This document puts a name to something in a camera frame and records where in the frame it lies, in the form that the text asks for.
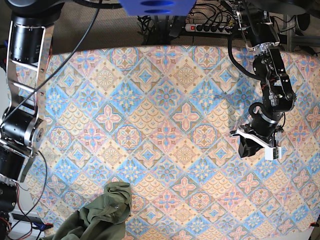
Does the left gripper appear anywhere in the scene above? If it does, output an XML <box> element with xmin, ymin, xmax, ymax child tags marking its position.
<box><xmin>229</xmin><ymin>109</ymin><xmax>285</xmax><ymax>158</ymax></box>

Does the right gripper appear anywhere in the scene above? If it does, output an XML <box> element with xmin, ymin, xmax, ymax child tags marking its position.
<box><xmin>107</xmin><ymin>184</ymin><xmax>130</xmax><ymax>213</ymax></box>

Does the green t-shirt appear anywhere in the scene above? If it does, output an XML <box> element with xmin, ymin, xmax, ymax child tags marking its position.
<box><xmin>44</xmin><ymin>181</ymin><xmax>132</xmax><ymax>240</ymax></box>

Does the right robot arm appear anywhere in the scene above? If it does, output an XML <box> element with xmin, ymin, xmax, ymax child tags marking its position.
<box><xmin>0</xmin><ymin>0</ymin><xmax>64</xmax><ymax>240</ymax></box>

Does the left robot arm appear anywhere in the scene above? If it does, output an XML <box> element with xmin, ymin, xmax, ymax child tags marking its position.
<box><xmin>227</xmin><ymin>0</ymin><xmax>296</xmax><ymax>161</ymax></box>

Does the blue orange clamp bottom left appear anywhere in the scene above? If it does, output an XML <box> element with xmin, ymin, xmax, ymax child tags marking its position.
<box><xmin>32</xmin><ymin>222</ymin><xmax>54</xmax><ymax>232</ymax></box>

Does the patterned tablecloth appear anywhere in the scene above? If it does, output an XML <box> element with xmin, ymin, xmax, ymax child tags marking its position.
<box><xmin>26</xmin><ymin>46</ymin><xmax>320</xmax><ymax>240</ymax></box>

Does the orange clamp bottom right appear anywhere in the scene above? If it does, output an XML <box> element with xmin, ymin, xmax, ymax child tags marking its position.
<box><xmin>309</xmin><ymin>222</ymin><xmax>320</xmax><ymax>228</ymax></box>

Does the white power strip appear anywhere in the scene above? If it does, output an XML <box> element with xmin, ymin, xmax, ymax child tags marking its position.
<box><xmin>184</xmin><ymin>23</ymin><xmax>232</xmax><ymax>35</ymax></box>

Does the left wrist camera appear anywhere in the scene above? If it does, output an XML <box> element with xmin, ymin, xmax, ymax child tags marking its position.
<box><xmin>264</xmin><ymin>146</ymin><xmax>282</xmax><ymax>161</ymax></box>

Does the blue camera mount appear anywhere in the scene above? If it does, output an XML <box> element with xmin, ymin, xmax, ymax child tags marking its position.
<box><xmin>119</xmin><ymin>0</ymin><xmax>196</xmax><ymax>16</ymax></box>

